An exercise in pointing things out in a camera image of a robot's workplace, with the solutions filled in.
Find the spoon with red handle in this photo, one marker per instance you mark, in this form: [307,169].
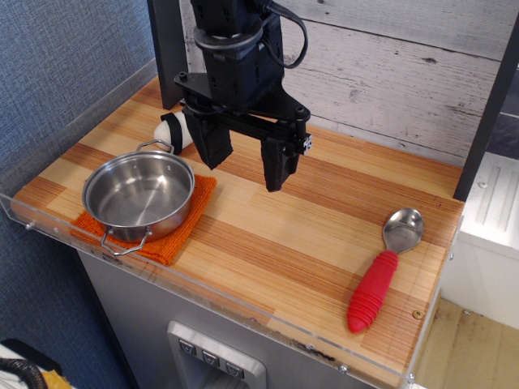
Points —
[402,232]

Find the grey toy fridge cabinet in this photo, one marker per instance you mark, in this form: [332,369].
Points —
[140,312]

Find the orange cloth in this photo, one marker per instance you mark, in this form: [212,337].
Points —
[162,250]

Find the white appliance at right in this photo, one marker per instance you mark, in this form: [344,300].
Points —
[481,273]

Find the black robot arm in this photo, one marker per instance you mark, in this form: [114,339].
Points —
[232,14]

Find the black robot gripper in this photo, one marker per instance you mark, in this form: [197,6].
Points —
[241,89]

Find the black left vertical post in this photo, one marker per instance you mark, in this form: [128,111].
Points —
[169,46]

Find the clear acrylic table guard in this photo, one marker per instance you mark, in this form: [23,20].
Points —
[344,360]

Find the silver dispenser panel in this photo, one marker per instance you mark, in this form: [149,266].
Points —
[211,356]

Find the white egg with black band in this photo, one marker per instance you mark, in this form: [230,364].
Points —
[172,133]

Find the stainless steel pot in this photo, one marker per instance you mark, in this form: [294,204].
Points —
[139,197]

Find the yellow black object bottom left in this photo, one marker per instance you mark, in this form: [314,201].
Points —
[22,366]

